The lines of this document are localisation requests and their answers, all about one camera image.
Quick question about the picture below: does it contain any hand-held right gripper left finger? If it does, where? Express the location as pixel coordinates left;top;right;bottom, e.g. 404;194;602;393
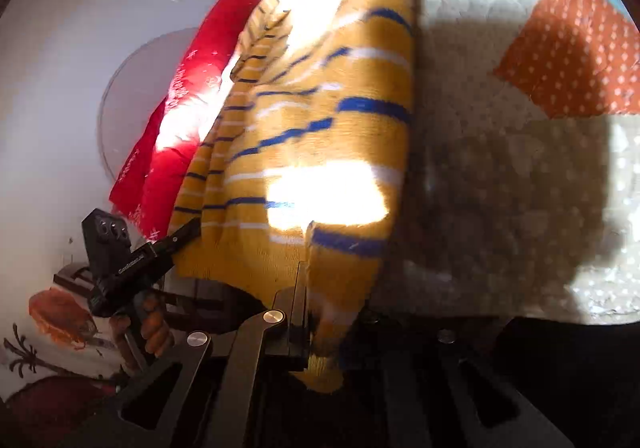
114;261;313;448

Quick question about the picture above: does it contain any yellow blue striped sweater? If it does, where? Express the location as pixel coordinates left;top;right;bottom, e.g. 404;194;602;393
169;0;427;395

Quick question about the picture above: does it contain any red cloth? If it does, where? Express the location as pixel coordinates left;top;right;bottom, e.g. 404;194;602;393
108;0;282;242

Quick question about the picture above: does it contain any person's left hand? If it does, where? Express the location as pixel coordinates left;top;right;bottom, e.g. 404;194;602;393
110;291;175;373

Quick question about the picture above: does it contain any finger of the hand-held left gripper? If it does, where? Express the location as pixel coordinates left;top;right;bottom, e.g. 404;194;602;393
149;217;203;263

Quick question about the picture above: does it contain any white orange printed cloth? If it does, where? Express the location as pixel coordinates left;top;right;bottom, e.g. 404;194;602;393
0;272;132;429

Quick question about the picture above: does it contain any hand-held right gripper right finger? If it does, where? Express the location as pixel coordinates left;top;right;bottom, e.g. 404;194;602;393
346;311;576;448

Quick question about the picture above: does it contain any white orange patchwork blanket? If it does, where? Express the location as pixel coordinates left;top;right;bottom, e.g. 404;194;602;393
272;0;640;327

